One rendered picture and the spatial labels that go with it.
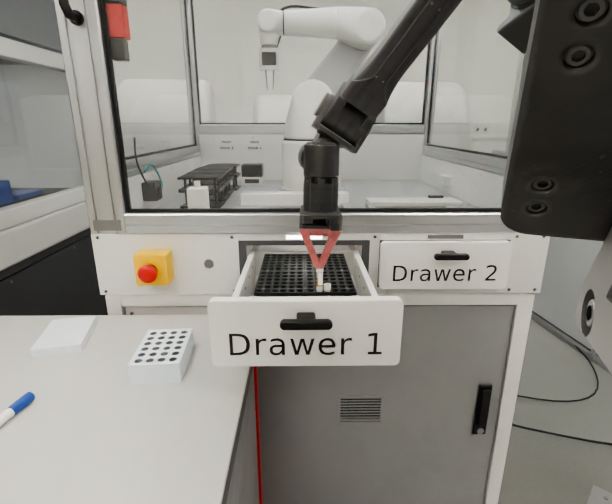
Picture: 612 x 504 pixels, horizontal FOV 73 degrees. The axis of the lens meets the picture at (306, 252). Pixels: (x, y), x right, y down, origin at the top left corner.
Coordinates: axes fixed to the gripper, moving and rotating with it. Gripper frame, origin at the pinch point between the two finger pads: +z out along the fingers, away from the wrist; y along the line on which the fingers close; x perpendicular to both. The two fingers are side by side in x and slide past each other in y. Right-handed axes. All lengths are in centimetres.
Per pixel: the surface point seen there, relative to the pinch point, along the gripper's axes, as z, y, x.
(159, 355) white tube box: 15.8, 3.8, -27.1
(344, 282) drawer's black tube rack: 4.9, -4.0, 4.9
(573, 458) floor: 92, -59, 98
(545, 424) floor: 91, -77, 98
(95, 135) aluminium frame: -20, -21, -46
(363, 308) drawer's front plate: 3.7, 10.6, 6.3
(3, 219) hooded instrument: 1, -41, -83
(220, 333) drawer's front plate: 8.0, 10.7, -15.0
